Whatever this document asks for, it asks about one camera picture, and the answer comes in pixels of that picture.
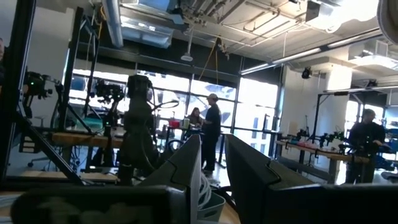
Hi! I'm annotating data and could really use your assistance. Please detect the white plastic bin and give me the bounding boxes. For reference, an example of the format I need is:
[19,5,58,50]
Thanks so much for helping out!
[197,190,226,223]

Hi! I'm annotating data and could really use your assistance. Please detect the person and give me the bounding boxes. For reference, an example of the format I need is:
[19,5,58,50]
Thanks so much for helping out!
[185,106,205,129]
[200,93,223,175]
[344,108,387,185]

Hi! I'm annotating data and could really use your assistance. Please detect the black ceiling spotlight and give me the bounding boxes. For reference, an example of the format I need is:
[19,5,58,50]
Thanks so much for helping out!
[300,66,313,80]

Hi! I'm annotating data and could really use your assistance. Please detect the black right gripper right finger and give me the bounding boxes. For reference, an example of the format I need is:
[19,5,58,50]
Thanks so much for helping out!
[224,133,398,224]

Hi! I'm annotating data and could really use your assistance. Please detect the white pendant ceiling fixture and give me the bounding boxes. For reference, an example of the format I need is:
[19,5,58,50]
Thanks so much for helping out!
[180,27,195,62]

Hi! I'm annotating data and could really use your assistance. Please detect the black aluminium frame post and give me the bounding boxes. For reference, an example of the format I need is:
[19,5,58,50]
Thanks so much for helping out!
[0,0,37,187]

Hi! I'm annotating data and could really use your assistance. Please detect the black frame base rail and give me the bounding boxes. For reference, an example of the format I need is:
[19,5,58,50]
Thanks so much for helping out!
[0,174,121,191]

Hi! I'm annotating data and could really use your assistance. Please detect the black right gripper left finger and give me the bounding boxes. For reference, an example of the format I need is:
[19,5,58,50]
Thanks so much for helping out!
[11,133,202,224]

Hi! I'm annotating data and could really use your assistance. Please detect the yellow hanging cable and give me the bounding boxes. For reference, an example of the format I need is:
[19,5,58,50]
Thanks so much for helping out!
[198,36,220,82]

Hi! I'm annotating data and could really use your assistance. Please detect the black diagonal frame brace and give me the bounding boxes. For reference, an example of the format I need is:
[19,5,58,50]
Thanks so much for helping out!
[14,110,86,187]

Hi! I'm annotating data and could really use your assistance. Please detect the long ceiling light strip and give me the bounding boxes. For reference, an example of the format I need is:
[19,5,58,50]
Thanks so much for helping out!
[239,28,384,76]

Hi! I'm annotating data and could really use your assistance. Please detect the wooden workbench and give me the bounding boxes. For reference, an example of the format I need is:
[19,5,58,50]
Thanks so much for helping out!
[274,139,371,185]
[50,131,125,149]

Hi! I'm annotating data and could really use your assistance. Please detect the silver ceiling duct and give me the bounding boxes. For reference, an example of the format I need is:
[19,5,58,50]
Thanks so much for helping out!
[101,0,125,49]

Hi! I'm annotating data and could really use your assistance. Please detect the white smooth cable coil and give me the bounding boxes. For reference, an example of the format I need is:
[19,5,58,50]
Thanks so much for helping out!
[198,172,213,210]

